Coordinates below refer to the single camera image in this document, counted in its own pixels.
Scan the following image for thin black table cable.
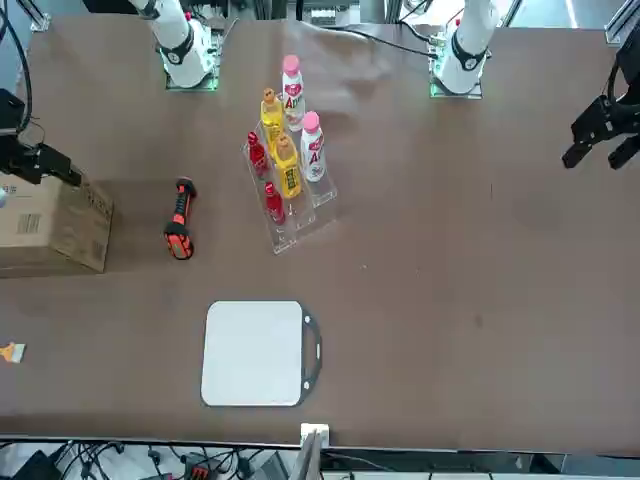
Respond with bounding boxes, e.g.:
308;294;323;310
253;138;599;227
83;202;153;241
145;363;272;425
319;25;437;57

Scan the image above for white mount bracket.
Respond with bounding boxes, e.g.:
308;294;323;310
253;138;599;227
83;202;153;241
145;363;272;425
299;422;331;446

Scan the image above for black power strip red switches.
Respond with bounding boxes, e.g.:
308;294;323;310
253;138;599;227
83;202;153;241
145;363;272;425
182;452;211;480

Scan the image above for black box under table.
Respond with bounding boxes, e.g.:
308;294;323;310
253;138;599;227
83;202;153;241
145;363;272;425
10;449;61;480

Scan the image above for small red bottle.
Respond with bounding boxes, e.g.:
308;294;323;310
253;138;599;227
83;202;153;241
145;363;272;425
263;180;287;226
246;130;271;180

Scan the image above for grey power adapter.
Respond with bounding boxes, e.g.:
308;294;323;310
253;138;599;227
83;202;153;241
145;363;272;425
252;452;289;480

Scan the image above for orange black barcode scanner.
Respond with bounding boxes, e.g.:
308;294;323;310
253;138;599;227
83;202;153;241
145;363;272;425
163;175;200;262

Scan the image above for white bottle pink cap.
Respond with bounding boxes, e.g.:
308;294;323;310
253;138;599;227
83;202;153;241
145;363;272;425
299;110;329;184
280;54;307;132

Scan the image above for clear acrylic stepped shelf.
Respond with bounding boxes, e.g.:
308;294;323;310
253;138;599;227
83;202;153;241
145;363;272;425
241;117;340;256

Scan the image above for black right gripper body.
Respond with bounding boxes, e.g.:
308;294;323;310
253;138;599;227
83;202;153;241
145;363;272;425
0;89;39;152

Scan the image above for brown cardboard box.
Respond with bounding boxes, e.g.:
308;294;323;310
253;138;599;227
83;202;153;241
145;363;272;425
0;169;115;279

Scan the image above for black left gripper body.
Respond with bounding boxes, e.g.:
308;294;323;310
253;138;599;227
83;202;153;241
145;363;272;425
602;38;640;137

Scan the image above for yellow bottle orange cap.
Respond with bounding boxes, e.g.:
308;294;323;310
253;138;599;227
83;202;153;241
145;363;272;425
258;87;285;151
273;133;304;200

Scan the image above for white cutting board black handle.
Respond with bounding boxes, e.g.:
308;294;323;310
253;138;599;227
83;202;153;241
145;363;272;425
200;299;324;409

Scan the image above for grey metal bar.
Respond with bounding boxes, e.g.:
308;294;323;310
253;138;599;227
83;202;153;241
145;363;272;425
289;432;324;480

